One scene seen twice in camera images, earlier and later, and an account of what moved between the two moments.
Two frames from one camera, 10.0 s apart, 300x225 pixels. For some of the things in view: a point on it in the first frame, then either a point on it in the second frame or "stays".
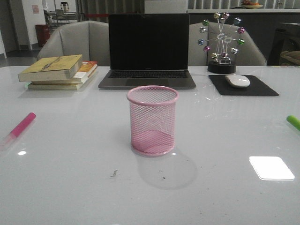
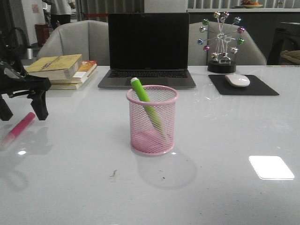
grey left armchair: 90,39 stays
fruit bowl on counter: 247,4 stays
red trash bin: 43,33 stays
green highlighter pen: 294,121 to 149,108
